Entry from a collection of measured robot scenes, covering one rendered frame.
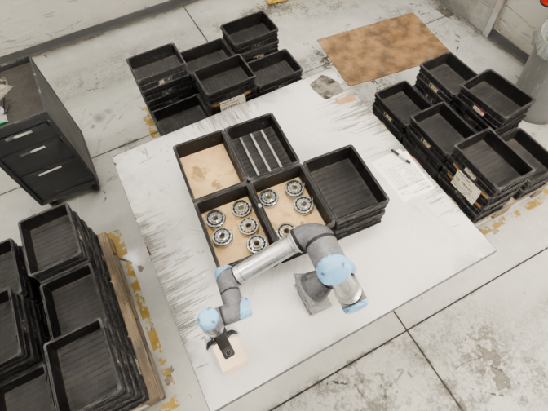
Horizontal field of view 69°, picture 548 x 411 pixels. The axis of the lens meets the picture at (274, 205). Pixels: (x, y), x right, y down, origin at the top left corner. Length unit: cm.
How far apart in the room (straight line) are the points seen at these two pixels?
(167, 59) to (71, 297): 197
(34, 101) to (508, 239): 331
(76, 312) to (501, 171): 273
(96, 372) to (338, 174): 162
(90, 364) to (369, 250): 155
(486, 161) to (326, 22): 242
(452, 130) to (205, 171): 183
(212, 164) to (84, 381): 129
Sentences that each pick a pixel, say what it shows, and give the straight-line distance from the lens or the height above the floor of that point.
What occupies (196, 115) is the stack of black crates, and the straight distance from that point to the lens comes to 335.
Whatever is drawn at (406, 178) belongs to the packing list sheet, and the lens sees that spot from 241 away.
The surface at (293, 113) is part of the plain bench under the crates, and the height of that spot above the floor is 70.
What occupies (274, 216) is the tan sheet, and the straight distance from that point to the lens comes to 205.
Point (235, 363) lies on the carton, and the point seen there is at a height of 77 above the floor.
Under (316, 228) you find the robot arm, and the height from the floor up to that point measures 136.
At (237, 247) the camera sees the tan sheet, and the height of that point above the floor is 83.
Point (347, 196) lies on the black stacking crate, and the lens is 212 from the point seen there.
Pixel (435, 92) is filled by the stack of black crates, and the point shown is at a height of 38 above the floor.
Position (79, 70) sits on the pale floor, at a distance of 461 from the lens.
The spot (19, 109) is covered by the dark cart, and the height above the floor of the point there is 86.
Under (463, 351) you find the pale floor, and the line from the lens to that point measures 286.
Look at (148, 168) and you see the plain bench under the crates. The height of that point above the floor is 70.
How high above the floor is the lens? 261
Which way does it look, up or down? 59 degrees down
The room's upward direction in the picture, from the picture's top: 5 degrees counter-clockwise
